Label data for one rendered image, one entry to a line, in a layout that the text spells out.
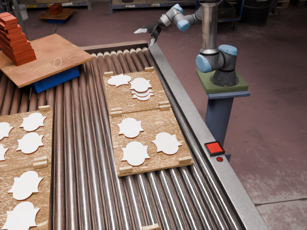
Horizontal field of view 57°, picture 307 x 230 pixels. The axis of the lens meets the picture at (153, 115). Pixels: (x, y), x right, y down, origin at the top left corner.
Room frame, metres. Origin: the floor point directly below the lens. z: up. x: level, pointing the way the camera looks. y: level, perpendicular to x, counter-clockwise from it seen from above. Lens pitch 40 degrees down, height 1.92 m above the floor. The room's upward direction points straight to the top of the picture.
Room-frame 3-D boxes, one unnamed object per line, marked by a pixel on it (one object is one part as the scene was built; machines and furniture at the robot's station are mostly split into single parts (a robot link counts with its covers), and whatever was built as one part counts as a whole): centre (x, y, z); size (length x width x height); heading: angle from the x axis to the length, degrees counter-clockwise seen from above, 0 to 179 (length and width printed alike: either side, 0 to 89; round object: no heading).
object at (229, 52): (1.61, -0.46, 1.07); 0.13 x 0.12 x 0.14; 118
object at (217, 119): (1.60, -0.47, 0.44); 0.38 x 0.38 x 0.87; 8
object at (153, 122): (1.02, 0.03, 0.93); 0.41 x 0.35 x 0.02; 12
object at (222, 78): (1.60, -0.47, 0.95); 0.15 x 0.15 x 0.10
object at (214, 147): (0.95, -0.29, 0.92); 0.06 x 0.06 x 0.01; 14
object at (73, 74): (1.63, 0.70, 0.97); 0.31 x 0.31 x 0.10; 43
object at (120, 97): (1.43, 0.12, 0.93); 0.41 x 0.35 x 0.02; 13
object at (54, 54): (1.68, 0.74, 1.03); 0.50 x 0.50 x 0.02; 43
